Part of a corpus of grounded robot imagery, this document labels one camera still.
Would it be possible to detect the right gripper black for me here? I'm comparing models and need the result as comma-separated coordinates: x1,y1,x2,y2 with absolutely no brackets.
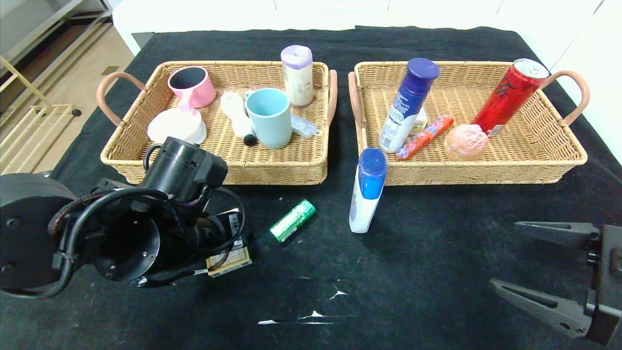
489,221,622,346

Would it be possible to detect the orange sausage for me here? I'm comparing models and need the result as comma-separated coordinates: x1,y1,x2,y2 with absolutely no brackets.
396,114,455,161

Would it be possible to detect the indigo capped drink bottle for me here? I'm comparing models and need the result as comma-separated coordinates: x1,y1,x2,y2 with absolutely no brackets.
378,57,440,154

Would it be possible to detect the teal mug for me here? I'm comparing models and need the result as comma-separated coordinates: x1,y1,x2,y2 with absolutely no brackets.
244,87,293,150

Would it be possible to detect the cream card box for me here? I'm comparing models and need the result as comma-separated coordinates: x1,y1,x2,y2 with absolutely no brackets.
207,209,253,279

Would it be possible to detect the wicker basket holding food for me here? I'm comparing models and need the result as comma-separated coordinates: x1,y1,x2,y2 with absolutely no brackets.
347,60,591,186

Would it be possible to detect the wicker basket holding household items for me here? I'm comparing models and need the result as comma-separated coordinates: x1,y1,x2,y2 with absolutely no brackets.
96,60,338,186

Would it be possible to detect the black table cloth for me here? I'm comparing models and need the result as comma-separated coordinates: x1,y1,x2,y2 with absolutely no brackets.
0,25,622,350

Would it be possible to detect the pink round bun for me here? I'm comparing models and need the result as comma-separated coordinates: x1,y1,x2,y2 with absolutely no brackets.
444,123,488,162

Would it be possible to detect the tall red drink can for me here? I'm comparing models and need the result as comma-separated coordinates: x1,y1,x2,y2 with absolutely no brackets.
470,58,550,138

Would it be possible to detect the small white milk carton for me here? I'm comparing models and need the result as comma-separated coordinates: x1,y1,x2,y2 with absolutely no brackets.
411,106,429,136

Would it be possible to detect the white bottle bright blue cap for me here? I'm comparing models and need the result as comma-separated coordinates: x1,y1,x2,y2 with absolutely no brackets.
348,148,387,234

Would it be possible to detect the green gum tube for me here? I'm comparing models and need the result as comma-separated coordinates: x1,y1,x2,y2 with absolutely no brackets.
269,199,317,244

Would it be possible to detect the translucent grey toothbrush case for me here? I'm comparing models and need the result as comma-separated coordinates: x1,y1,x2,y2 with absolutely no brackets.
291,113,322,140

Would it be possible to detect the purple lid cylinder container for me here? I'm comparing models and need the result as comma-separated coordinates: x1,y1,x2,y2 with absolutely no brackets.
280,45,314,108

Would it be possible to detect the white brush black tip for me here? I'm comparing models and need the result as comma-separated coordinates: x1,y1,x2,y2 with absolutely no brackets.
220,92,257,147

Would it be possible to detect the pink mug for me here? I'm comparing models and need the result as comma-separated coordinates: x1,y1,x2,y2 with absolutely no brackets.
168,66,217,115

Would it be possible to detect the light wooden rack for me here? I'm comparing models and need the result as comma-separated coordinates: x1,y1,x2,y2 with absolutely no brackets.
0,56,81,173

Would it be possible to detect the grey metal shelf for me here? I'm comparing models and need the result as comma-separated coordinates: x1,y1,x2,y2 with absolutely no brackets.
0,0,112,64

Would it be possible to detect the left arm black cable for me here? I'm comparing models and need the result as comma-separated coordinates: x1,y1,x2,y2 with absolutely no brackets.
49,187,246,287

